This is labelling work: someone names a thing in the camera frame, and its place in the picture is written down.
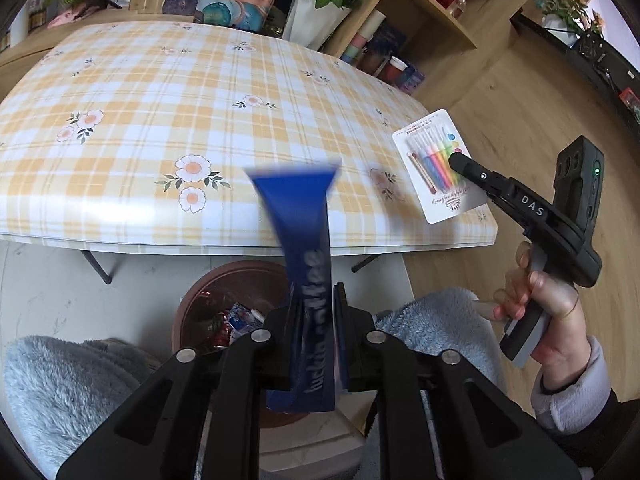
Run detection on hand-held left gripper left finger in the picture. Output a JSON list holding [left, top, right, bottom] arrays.
[[56, 305, 301, 480]]

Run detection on pink cloth item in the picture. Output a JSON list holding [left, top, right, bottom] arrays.
[[47, 7, 83, 28]]

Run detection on row of small brown bottles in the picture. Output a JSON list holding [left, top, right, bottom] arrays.
[[0, 0, 51, 51]]

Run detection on wooden shelf unit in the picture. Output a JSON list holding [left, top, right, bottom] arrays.
[[320, 0, 571, 86]]

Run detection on small blue patterned box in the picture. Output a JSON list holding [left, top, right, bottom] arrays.
[[397, 62, 426, 95]]

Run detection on faceted white vase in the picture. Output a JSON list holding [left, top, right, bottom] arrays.
[[281, 0, 351, 51]]

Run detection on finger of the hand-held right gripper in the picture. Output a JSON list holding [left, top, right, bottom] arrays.
[[447, 151, 511, 202]]

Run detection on black counter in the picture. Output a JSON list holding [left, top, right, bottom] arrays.
[[510, 12, 640, 126]]

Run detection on black metal table frame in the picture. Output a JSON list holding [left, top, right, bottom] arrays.
[[80, 249, 383, 286]]

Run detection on stack of pastel cups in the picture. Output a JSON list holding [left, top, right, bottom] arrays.
[[342, 9, 387, 66]]

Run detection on brown plastic bin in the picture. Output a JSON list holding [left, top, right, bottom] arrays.
[[172, 260, 346, 431]]

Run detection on brown glass jar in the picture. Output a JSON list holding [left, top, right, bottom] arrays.
[[357, 47, 388, 75]]

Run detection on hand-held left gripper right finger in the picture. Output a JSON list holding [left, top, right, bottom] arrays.
[[332, 282, 583, 480]]

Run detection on person's right forearm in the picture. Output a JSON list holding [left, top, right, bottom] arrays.
[[532, 337, 640, 461]]

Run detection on peach flower bouquet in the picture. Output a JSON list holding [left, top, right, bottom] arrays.
[[535, 0, 606, 36]]

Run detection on white flower pot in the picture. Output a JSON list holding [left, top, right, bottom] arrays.
[[542, 14, 581, 46]]

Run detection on coloured marker pack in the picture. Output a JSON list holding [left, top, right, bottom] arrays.
[[391, 108, 488, 225]]

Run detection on person's right hand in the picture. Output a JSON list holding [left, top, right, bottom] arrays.
[[492, 240, 593, 393]]

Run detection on teal bowl set box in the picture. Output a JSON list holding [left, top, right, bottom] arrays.
[[194, 0, 276, 31]]

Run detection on light fleece trousers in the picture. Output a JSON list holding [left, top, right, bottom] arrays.
[[4, 287, 506, 480]]

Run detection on blue coffee box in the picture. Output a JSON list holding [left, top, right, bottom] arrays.
[[242, 157, 346, 413]]

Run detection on red jar with white lid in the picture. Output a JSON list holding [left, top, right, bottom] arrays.
[[377, 57, 408, 86]]

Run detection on dark blue box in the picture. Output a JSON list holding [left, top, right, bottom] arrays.
[[375, 22, 408, 56]]

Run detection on black device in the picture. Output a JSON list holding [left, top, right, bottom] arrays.
[[575, 35, 606, 58]]

